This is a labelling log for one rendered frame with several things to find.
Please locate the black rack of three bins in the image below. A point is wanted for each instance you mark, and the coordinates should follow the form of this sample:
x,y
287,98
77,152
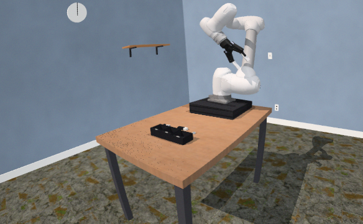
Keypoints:
x,y
172,134

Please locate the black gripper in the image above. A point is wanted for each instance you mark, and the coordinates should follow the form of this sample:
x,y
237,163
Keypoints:
x,y
231,46

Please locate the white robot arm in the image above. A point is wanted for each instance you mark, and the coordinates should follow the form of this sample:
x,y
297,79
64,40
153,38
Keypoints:
x,y
245,81

